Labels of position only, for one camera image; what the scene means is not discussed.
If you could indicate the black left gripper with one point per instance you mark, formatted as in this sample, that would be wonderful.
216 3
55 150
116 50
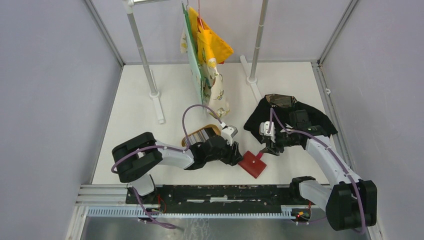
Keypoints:
234 156

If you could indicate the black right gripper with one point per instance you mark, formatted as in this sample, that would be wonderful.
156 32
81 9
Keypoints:
271 146

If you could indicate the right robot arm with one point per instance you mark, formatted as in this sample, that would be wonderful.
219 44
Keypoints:
349 203

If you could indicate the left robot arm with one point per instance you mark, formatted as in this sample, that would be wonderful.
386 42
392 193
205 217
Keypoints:
134 158

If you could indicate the black shirt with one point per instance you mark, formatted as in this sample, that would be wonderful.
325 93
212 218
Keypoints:
283 105

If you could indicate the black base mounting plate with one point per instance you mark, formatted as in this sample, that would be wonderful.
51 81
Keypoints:
223 199

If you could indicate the right metal rack pole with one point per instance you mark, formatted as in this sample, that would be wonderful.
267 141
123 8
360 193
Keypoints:
250 69

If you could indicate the metal rack pole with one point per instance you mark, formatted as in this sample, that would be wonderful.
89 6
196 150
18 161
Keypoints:
250 69
154 94

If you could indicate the green hanging cloth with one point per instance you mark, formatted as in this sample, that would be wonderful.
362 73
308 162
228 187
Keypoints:
188 46

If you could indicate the yellow floral hanging cloth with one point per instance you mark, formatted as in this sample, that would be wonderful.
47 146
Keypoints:
211 51

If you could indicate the left metal rack pole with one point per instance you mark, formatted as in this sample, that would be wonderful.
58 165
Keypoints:
154 94

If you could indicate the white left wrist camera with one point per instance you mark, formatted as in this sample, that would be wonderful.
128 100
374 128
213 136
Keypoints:
228 132

